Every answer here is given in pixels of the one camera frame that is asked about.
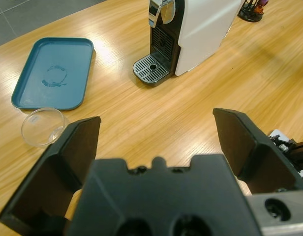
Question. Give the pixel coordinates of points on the drip tray with metal grate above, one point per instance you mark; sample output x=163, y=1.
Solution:
x=151, y=67

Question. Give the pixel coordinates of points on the white capsule coffee machine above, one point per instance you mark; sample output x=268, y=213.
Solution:
x=203, y=29

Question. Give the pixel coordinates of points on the teal plastic tray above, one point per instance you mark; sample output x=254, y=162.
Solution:
x=55, y=56

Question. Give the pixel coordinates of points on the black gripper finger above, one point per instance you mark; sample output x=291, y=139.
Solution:
x=264, y=159
x=55, y=167

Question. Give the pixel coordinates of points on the orange coffee capsule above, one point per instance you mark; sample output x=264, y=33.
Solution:
x=259, y=10

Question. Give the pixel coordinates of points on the clear glass cup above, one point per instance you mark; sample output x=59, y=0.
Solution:
x=31, y=127

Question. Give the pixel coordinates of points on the black capsule holder with rods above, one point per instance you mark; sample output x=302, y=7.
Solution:
x=247, y=13

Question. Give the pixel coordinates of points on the purple coffee capsule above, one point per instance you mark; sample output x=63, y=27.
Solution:
x=263, y=2

